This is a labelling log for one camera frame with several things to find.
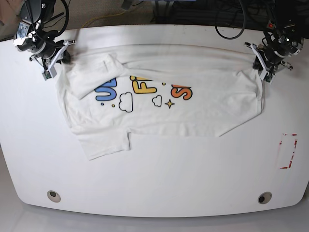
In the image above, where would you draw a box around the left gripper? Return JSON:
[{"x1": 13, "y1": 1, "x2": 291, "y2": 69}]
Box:
[{"x1": 244, "y1": 42, "x2": 294, "y2": 77}]

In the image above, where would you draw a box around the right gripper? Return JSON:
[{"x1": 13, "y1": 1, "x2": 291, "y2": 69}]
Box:
[{"x1": 30, "y1": 40, "x2": 76, "y2": 72}]

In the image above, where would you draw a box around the white printed T-shirt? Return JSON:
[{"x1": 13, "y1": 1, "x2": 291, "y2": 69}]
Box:
[{"x1": 56, "y1": 44, "x2": 264, "y2": 160}]

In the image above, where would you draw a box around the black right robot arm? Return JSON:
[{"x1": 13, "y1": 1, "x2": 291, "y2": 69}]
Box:
[{"x1": 13, "y1": 0, "x2": 75, "y2": 79}]

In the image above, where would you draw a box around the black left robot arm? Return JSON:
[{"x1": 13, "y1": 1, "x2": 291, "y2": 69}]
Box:
[{"x1": 244, "y1": 0, "x2": 304, "y2": 83}]

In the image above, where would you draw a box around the power strip with red light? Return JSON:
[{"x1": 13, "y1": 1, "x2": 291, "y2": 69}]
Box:
[{"x1": 267, "y1": 20, "x2": 276, "y2": 30}]

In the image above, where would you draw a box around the red tape rectangle marking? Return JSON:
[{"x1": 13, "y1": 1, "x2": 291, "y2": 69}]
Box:
[{"x1": 277, "y1": 133, "x2": 298, "y2": 170}]

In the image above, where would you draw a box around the right table grommet hole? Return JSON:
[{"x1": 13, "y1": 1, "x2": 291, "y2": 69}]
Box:
[{"x1": 258, "y1": 192, "x2": 272, "y2": 204}]

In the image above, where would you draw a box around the table grommet hole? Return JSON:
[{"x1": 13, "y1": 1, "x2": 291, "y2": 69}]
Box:
[
  {"x1": 47, "y1": 190, "x2": 61, "y2": 203},
  {"x1": 258, "y1": 192, "x2": 272, "y2": 204}
]

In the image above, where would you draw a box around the left table grommet hole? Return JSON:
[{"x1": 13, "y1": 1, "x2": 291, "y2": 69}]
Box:
[{"x1": 47, "y1": 190, "x2": 61, "y2": 203}]

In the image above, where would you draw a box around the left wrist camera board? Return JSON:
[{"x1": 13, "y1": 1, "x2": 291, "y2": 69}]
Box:
[{"x1": 260, "y1": 72, "x2": 275, "y2": 84}]

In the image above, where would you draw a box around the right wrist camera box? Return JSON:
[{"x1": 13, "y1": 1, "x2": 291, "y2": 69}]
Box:
[{"x1": 42, "y1": 67, "x2": 57, "y2": 80}]

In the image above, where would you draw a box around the yellow cable on floor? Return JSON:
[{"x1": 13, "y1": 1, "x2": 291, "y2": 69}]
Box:
[{"x1": 83, "y1": 9, "x2": 126, "y2": 29}]

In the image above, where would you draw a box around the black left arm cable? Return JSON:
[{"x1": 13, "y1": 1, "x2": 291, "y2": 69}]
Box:
[{"x1": 214, "y1": 0, "x2": 247, "y2": 41}]

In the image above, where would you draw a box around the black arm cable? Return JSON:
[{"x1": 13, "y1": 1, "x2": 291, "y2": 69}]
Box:
[
  {"x1": 214, "y1": 0, "x2": 247, "y2": 41},
  {"x1": 43, "y1": 0, "x2": 70, "y2": 39}
]

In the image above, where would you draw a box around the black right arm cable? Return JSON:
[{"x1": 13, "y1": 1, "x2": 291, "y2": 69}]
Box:
[{"x1": 43, "y1": 0, "x2": 70, "y2": 39}]

